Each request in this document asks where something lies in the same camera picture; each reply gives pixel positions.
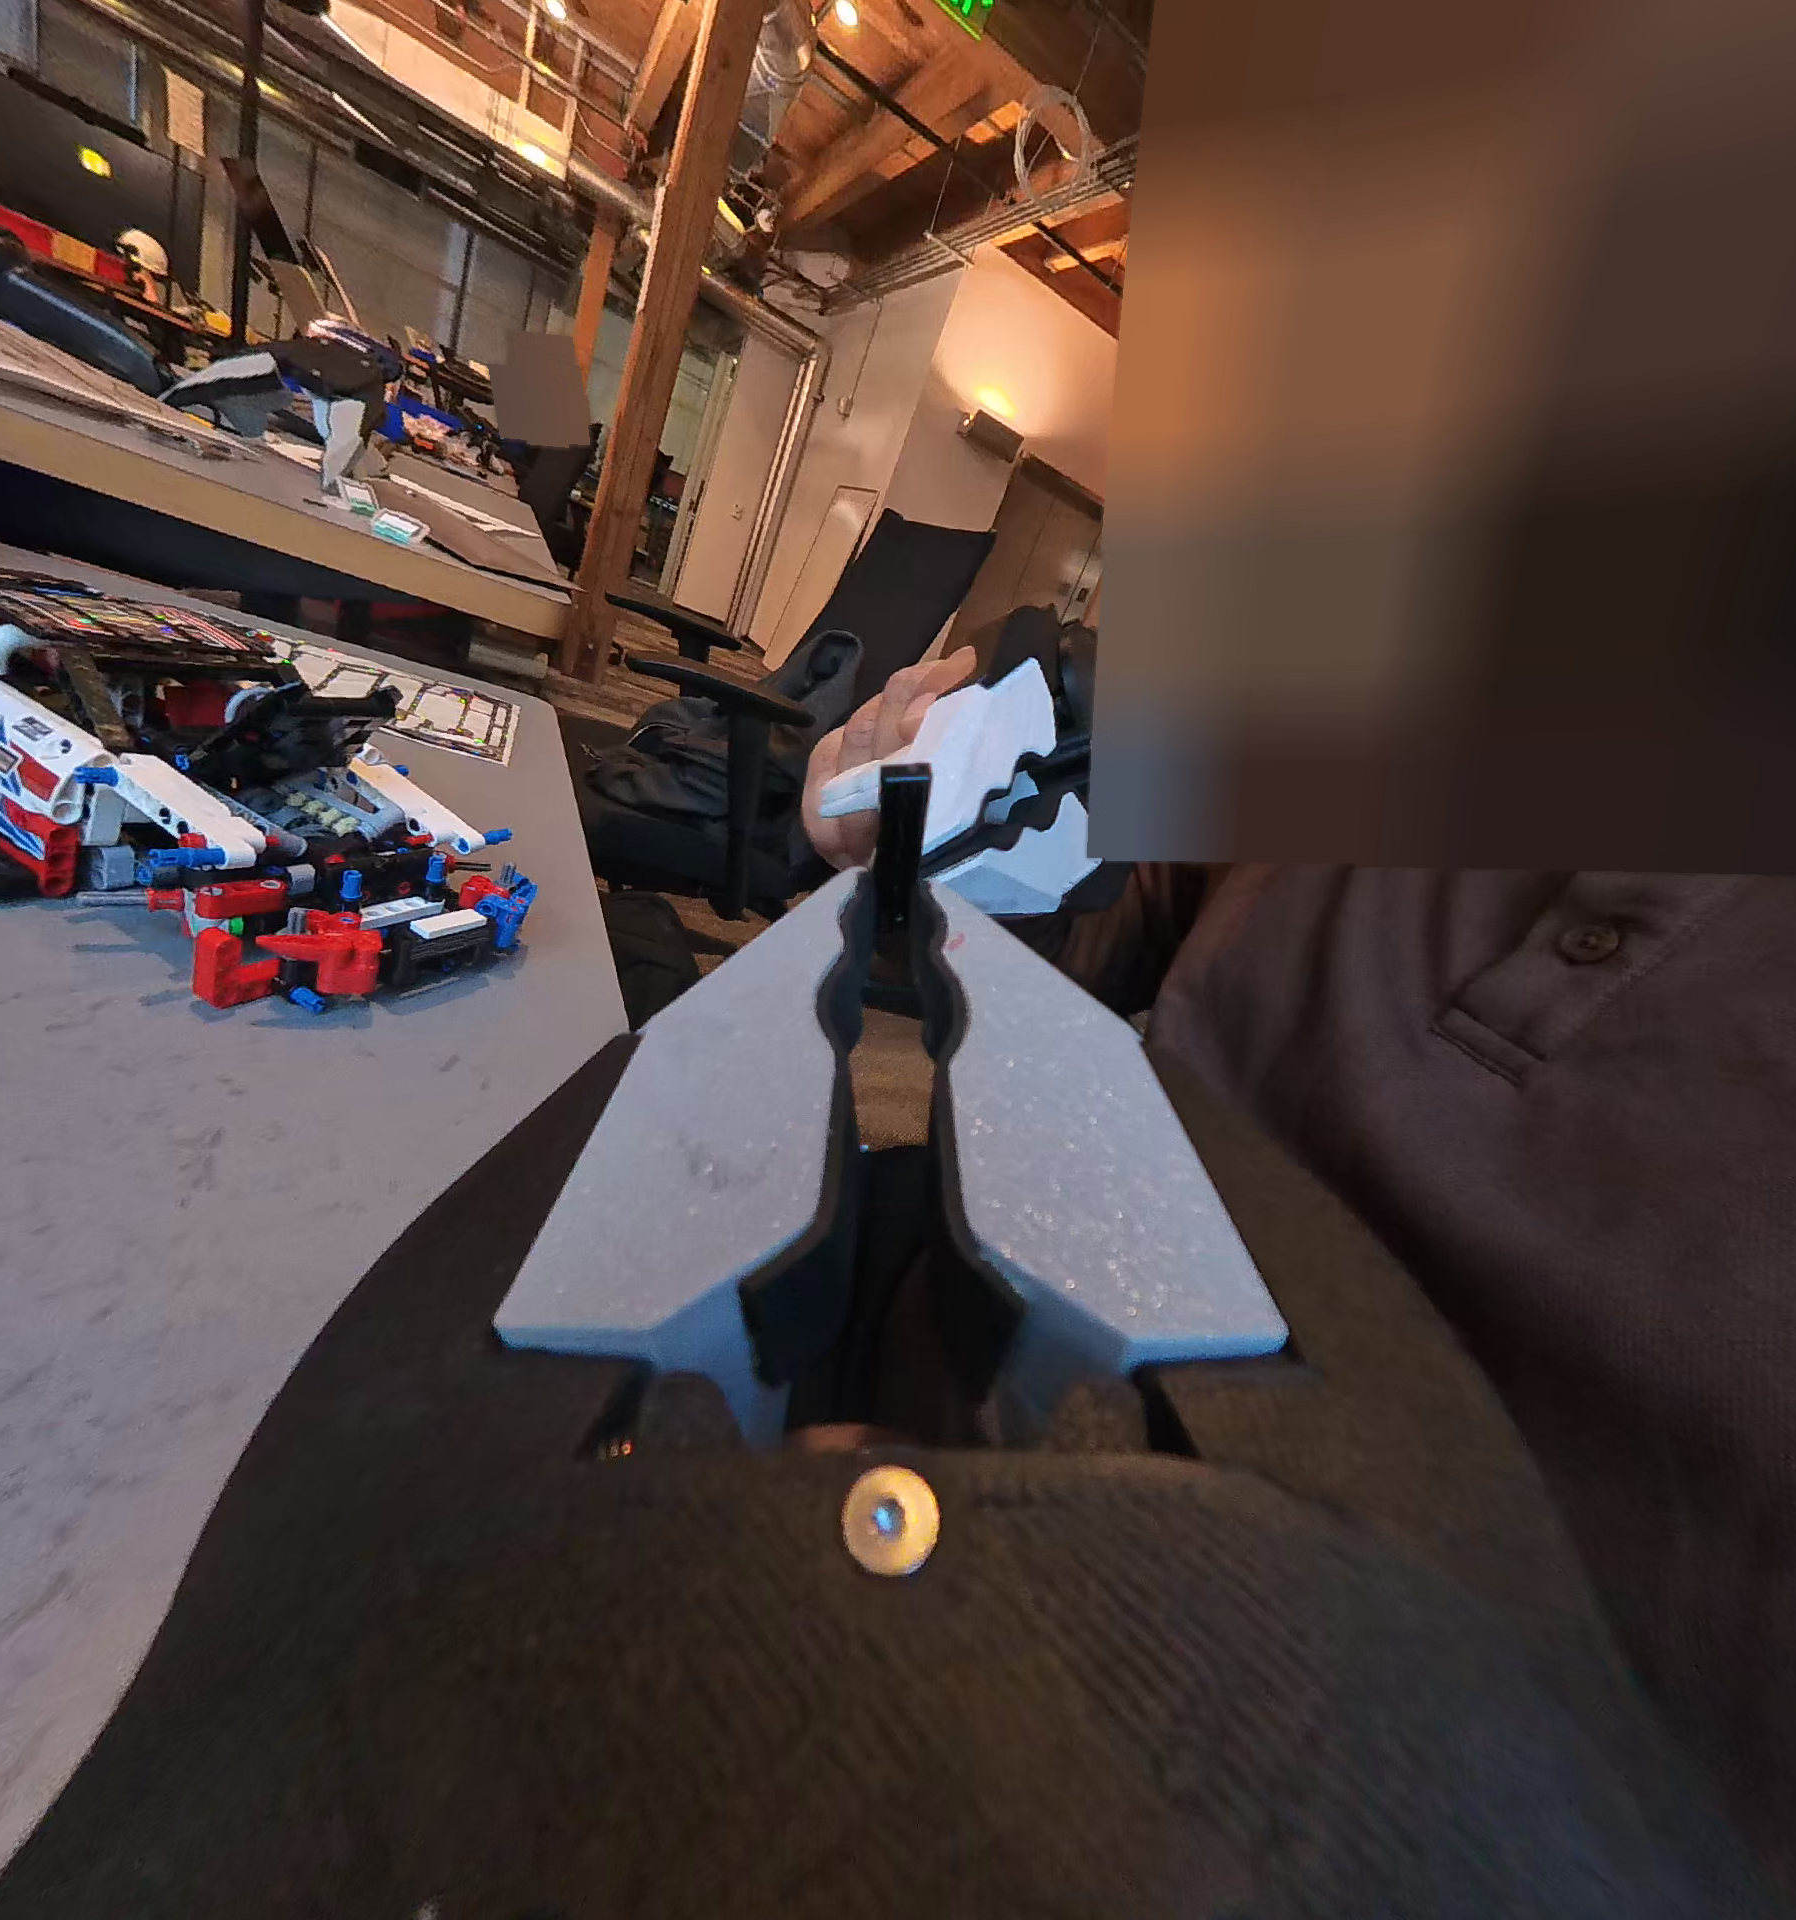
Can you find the person's brown shirt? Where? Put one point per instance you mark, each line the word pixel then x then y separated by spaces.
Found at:
pixel 1513 1274

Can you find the white black device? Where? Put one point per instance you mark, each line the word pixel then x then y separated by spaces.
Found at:
pixel 283 375

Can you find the red white toy car model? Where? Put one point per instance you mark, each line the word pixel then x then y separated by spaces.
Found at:
pixel 239 870

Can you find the wooden work table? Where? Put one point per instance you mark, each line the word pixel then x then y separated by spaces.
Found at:
pixel 239 503

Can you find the black monitor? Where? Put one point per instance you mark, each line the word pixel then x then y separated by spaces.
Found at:
pixel 42 150

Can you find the wooden support post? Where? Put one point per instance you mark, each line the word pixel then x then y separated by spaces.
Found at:
pixel 672 300

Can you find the black printed tile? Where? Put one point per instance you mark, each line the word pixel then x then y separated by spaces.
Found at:
pixel 902 825

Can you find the black office chair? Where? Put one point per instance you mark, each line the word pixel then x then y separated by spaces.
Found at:
pixel 883 601

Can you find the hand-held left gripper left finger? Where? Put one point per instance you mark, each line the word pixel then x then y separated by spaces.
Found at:
pixel 658 1200

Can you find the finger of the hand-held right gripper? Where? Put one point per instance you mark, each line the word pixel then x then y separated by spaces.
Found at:
pixel 1041 862
pixel 989 729

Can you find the person's right hand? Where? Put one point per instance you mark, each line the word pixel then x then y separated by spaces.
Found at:
pixel 876 721

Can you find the wall lamp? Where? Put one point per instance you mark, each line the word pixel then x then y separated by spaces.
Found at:
pixel 992 428

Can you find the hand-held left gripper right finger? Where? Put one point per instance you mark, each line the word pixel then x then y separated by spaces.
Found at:
pixel 1109 1185

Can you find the black backpack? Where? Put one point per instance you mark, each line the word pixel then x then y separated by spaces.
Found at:
pixel 658 794

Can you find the printed sticker sheet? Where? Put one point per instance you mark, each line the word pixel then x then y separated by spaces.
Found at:
pixel 448 712

